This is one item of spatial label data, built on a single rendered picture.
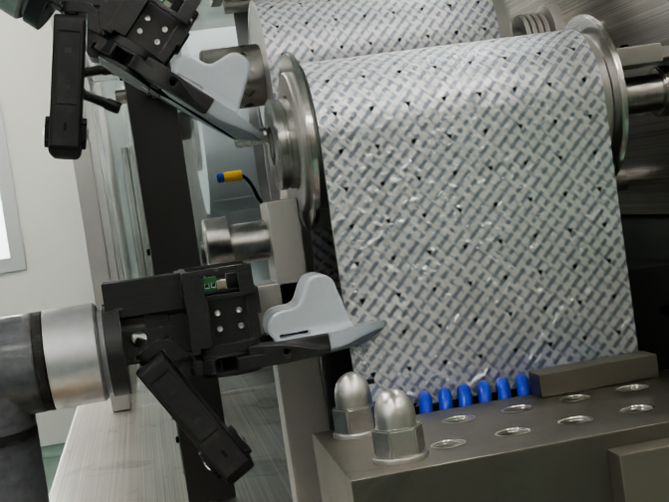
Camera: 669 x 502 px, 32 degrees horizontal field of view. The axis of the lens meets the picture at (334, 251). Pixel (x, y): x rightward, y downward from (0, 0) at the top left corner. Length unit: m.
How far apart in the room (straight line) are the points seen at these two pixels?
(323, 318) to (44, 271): 5.62
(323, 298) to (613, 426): 0.24
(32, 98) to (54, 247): 0.81
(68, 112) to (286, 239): 0.20
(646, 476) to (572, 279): 0.25
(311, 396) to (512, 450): 0.29
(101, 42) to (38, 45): 5.59
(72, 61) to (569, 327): 0.45
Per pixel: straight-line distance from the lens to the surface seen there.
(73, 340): 0.87
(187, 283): 0.86
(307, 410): 1.00
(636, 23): 1.11
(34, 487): 0.90
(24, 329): 0.88
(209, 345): 0.87
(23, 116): 6.51
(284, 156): 0.93
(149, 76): 0.94
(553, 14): 1.27
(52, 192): 6.47
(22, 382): 0.87
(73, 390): 0.87
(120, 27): 0.95
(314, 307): 0.89
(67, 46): 0.96
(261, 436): 1.55
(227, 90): 0.96
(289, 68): 0.95
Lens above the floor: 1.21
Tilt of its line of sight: 3 degrees down
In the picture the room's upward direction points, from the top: 8 degrees counter-clockwise
